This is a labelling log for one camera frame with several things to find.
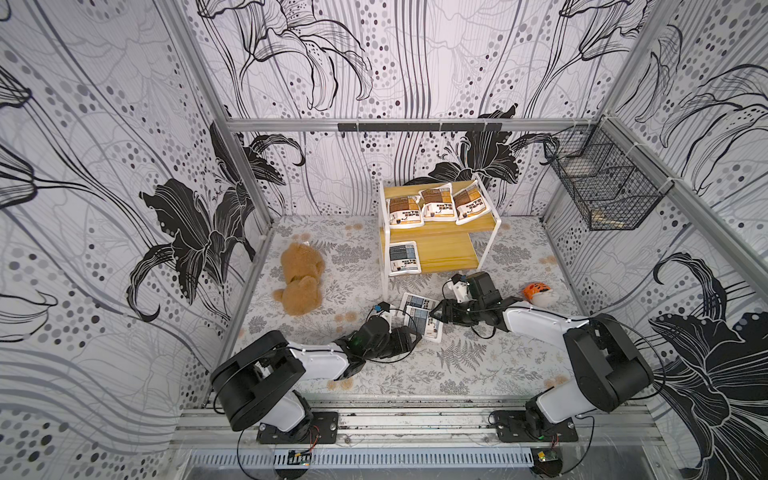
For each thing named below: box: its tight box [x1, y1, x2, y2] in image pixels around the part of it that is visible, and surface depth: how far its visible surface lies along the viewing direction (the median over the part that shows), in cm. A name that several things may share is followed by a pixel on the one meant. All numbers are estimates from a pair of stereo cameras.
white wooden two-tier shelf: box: [378, 176, 503, 301], surface depth 77 cm
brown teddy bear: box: [273, 242, 325, 316], surface depth 93 cm
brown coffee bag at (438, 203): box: [419, 182, 457, 221], surface depth 77 cm
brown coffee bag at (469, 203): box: [453, 180, 489, 225], surface depth 75 cm
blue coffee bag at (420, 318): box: [412, 309, 429, 335], surface depth 92 cm
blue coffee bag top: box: [389, 240, 422, 277], surface depth 88 cm
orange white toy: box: [522, 282, 559, 308], surface depth 94 cm
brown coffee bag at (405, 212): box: [386, 195, 424, 229], surface depth 75 cm
